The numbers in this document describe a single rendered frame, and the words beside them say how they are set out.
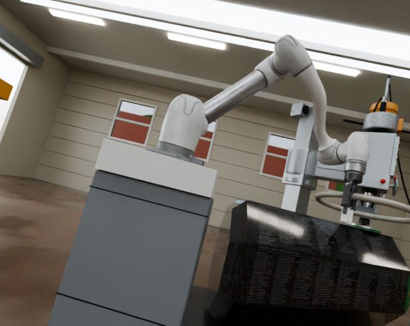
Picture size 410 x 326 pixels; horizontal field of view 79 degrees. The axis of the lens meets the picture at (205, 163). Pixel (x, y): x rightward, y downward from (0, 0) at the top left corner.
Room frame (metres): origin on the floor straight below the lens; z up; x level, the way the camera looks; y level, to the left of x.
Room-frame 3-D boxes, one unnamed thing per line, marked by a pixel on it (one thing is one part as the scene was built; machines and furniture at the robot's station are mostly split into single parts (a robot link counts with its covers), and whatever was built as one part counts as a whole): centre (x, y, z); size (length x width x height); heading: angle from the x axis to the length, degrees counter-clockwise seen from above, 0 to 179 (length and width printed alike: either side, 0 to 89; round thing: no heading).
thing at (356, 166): (1.16, -0.70, 1.10); 0.09 x 0.09 x 0.06
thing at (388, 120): (2.12, -1.44, 1.64); 0.96 x 0.25 x 0.17; 145
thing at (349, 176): (1.16, -0.70, 1.03); 0.08 x 0.07 x 0.09; 130
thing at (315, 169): (2.60, -1.23, 1.39); 0.74 x 0.34 x 0.25; 60
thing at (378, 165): (1.90, -1.29, 1.35); 0.36 x 0.22 x 0.45; 145
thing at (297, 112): (2.71, -0.90, 2.00); 0.20 x 0.18 x 0.15; 2
